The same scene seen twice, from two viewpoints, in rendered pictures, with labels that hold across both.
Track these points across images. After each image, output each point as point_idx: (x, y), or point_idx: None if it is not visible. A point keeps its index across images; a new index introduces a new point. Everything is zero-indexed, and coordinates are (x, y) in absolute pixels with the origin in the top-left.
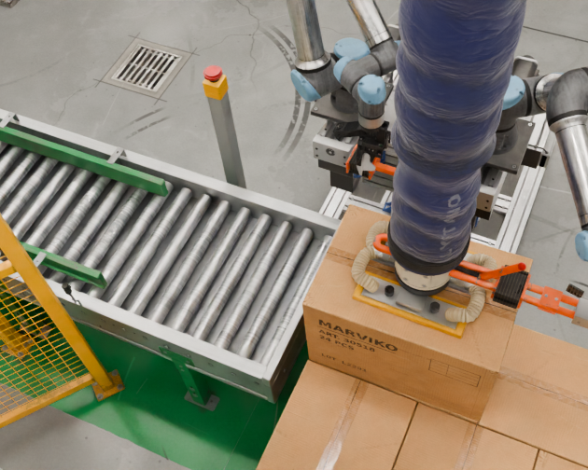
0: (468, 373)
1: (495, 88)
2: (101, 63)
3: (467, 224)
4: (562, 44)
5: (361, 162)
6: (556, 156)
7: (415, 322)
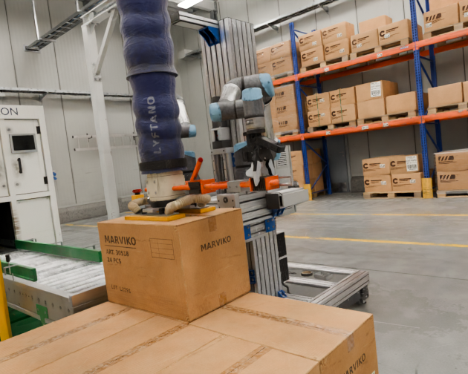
0: (166, 242)
1: (149, 16)
2: None
3: (166, 128)
4: (386, 274)
5: None
6: (367, 307)
7: (148, 220)
